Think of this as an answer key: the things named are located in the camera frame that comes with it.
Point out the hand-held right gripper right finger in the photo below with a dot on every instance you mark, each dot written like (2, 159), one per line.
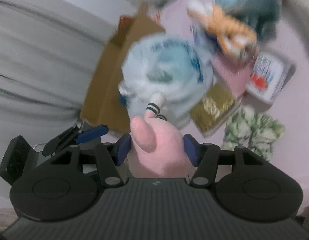
(192, 151)

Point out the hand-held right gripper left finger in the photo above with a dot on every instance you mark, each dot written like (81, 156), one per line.
(123, 150)

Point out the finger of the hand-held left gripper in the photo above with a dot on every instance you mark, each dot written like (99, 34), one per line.
(93, 132)
(62, 140)

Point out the pink plush doll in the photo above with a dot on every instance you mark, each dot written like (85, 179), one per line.
(159, 150)

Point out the gold tissue packet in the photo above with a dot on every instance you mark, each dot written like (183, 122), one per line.
(212, 107)

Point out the brown cardboard box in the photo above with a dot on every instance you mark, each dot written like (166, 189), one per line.
(104, 80)

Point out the green patterned cloth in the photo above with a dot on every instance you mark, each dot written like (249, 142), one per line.
(254, 130)

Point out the orange striped cloth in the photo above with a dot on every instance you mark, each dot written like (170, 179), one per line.
(227, 32)

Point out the pink wipes packet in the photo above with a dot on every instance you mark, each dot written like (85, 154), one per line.
(232, 75)

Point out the grey curtain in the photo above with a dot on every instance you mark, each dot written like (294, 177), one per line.
(44, 55)

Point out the white knotted plastic bag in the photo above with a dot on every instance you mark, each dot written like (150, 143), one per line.
(167, 65)

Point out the white printed packet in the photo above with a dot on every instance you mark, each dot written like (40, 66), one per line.
(267, 75)

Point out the white folded blanket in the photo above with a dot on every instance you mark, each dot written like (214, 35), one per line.
(297, 2)

